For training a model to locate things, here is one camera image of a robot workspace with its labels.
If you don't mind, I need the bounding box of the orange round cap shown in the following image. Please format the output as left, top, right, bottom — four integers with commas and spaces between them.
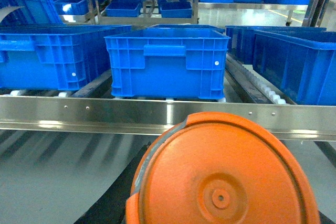
125, 112, 320, 223

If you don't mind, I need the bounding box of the steel roller shelf rack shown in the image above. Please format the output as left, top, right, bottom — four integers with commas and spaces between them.
1, 57, 335, 142

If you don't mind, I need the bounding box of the blue crate left front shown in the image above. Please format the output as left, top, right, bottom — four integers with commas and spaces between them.
105, 28, 229, 100

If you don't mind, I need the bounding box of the blue crate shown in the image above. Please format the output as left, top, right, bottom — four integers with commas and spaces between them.
226, 25, 327, 65
1, 25, 132, 91
253, 30, 335, 106
105, 28, 229, 100
148, 24, 225, 34

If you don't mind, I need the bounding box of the blue crate left rear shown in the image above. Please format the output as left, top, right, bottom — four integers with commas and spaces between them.
148, 24, 225, 34

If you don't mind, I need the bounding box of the blue crate right rear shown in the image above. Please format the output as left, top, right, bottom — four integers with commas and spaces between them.
226, 25, 327, 65

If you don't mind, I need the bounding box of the blue crate right front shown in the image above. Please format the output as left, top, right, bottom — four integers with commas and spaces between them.
253, 30, 335, 106

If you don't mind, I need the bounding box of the blue crate far left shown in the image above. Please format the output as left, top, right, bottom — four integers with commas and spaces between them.
1, 25, 132, 91

